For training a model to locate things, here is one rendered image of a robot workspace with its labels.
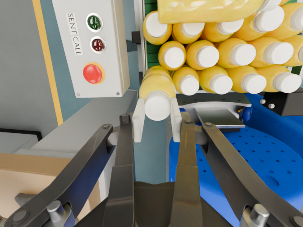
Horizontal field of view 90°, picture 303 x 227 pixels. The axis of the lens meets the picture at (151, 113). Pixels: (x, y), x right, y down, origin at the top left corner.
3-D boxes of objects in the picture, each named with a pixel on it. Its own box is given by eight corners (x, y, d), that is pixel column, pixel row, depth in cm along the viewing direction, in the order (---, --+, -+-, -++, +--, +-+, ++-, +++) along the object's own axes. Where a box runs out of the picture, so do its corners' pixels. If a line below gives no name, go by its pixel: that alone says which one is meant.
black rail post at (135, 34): (136, 44, 46) (132, 43, 38) (135, 33, 44) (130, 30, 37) (143, 43, 45) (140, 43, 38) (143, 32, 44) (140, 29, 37)
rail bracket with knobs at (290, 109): (252, 104, 51) (273, 116, 42) (257, 83, 49) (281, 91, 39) (282, 103, 51) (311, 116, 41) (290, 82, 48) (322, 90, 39)
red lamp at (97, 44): (94, 52, 28) (91, 52, 27) (91, 38, 27) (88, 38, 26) (105, 51, 28) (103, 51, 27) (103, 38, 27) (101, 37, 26)
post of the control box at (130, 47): (141, 49, 129) (99, 55, 38) (141, 44, 128) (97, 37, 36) (146, 49, 129) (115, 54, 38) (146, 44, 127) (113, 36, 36)
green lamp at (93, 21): (89, 30, 27) (87, 29, 26) (87, 15, 26) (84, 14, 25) (102, 29, 27) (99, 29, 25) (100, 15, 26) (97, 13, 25)
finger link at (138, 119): (140, 143, 17) (134, 143, 17) (144, 116, 23) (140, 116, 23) (139, 118, 15) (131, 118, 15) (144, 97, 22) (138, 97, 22)
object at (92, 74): (87, 83, 31) (84, 84, 29) (83, 64, 29) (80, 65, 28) (104, 82, 30) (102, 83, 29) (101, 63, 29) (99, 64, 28)
